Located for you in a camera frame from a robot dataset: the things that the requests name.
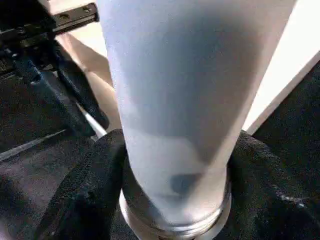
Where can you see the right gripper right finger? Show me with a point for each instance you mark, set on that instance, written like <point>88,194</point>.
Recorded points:
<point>270,195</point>

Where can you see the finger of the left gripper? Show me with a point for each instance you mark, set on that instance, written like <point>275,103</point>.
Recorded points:
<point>52,97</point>
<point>85,97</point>

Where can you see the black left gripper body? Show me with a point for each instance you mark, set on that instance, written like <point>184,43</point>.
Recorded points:
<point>25,37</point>

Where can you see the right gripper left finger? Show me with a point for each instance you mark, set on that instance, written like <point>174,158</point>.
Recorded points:
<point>87,195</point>

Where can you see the white plastic table leg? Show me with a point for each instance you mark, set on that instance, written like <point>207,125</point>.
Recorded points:
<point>175,87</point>

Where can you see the white plastic table top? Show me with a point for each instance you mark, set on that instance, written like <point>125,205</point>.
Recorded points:
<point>300,50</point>

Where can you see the black mat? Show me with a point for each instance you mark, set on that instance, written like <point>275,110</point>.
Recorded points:
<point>30,112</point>

